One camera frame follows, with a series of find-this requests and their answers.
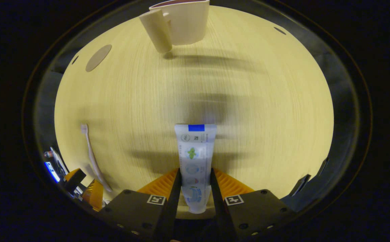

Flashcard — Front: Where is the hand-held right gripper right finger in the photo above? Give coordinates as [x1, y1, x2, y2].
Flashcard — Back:
[210, 168, 296, 242]

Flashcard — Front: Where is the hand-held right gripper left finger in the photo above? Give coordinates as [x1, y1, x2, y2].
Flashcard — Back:
[97, 168, 182, 242]

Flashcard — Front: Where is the pale pink toothbrush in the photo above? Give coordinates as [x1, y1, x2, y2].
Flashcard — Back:
[80, 124, 113, 193]

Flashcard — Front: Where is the white toothpaste tube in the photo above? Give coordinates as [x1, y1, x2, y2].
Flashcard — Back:
[175, 124, 217, 214]

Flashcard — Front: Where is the round brown coaster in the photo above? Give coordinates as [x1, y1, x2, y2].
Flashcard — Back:
[85, 44, 112, 72]

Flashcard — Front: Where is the beige cup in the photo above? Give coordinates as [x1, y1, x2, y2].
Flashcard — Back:
[139, 0, 210, 53]

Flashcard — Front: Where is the white side table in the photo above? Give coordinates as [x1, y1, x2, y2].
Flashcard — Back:
[50, 146, 70, 175]

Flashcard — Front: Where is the computer monitor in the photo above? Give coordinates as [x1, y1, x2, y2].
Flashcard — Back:
[44, 161, 61, 184]

